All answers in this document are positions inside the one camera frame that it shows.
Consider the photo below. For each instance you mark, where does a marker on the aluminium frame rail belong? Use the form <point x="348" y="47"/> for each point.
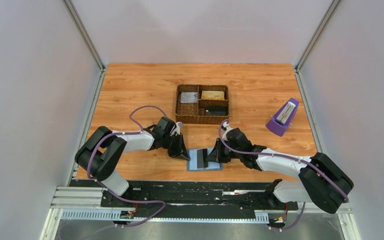
<point x="53" y="221"/>
<point x="345" y="215"/>

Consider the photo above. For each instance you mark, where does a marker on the white slotted cable duct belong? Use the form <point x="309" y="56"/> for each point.
<point x="117" y="215"/>

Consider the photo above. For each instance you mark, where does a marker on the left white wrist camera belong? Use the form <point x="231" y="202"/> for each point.
<point x="177" y="128"/>

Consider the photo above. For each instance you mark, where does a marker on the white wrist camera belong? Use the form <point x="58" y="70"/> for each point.
<point x="226" y="127"/>
<point x="177" y="128"/>

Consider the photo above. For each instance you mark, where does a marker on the black VIP card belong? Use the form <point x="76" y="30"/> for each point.
<point x="202" y="155"/>
<point x="220" y="111"/>

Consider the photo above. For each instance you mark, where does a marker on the aluminium frame rail left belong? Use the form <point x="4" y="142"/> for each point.
<point x="53" y="221"/>

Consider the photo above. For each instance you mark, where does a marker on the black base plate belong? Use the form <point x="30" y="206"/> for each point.
<point x="204" y="199"/>

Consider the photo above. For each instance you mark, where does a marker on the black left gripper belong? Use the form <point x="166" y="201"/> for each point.
<point x="180" y="150"/>

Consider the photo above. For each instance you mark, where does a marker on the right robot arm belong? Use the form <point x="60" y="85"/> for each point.
<point x="317" y="178"/>

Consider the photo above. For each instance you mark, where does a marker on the purple metronome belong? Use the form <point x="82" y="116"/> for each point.
<point x="282" y="119"/>

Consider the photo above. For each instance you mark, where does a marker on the teal leather card holder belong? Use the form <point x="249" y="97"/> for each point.
<point x="191" y="165"/>

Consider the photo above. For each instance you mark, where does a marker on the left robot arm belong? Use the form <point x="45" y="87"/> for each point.
<point x="100" y="154"/>

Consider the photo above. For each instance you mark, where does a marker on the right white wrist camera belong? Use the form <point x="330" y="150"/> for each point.
<point x="226" y="127"/>

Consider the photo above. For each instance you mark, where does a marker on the aluminium frame rail right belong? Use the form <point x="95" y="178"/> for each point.
<point x="345" y="215"/>

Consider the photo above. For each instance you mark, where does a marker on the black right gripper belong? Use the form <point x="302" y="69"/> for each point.
<point x="216" y="155"/>

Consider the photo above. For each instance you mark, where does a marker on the gold card in basket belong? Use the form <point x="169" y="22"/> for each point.
<point x="213" y="95"/>

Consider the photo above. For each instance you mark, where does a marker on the silver card in basket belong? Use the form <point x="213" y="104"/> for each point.
<point x="188" y="97"/>

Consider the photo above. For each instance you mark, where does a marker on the brown woven divided basket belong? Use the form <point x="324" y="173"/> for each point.
<point x="193" y="113"/>

